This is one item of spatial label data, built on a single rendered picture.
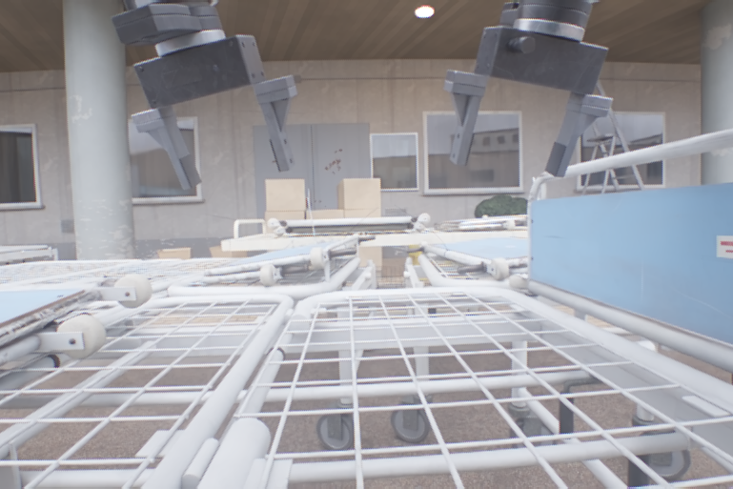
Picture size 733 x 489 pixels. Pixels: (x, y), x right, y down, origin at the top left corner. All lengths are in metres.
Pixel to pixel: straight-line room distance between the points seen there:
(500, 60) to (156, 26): 0.34
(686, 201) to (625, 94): 7.74
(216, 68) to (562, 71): 0.38
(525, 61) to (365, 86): 6.32
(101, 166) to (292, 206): 2.19
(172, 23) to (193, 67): 0.07
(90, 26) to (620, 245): 5.29
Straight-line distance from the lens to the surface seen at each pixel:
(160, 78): 0.50
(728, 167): 6.42
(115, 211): 5.02
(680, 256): 0.65
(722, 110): 6.53
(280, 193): 3.98
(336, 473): 0.53
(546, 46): 0.49
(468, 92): 0.46
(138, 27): 0.43
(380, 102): 6.70
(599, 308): 0.80
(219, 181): 6.75
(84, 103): 5.20
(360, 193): 4.03
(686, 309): 0.65
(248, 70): 0.46
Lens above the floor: 0.69
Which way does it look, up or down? 4 degrees down
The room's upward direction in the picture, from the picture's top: 2 degrees counter-clockwise
